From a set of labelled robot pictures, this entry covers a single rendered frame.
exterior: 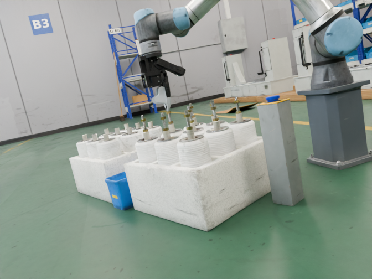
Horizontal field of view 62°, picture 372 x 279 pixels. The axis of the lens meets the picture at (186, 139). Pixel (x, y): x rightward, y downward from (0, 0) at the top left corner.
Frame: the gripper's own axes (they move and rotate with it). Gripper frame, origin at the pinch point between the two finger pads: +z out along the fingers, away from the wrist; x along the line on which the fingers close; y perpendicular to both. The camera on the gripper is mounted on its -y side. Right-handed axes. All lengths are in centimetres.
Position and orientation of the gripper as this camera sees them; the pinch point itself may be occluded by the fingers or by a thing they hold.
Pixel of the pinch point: (169, 107)
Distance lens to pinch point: 119.0
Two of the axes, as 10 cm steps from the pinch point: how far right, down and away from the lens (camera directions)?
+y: -9.2, 2.4, -3.1
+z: 2.0, 9.7, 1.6
